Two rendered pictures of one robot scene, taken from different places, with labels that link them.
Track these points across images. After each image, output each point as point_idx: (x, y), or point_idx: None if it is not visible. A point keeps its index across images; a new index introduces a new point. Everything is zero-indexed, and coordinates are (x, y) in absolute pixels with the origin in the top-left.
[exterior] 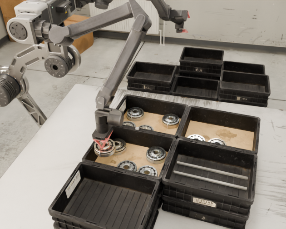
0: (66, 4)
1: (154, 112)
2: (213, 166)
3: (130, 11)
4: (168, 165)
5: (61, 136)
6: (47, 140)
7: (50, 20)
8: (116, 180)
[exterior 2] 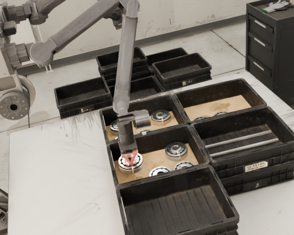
0: (12, 24)
1: None
2: (234, 136)
3: (116, 0)
4: (204, 148)
5: (44, 191)
6: (30, 202)
7: None
8: (164, 188)
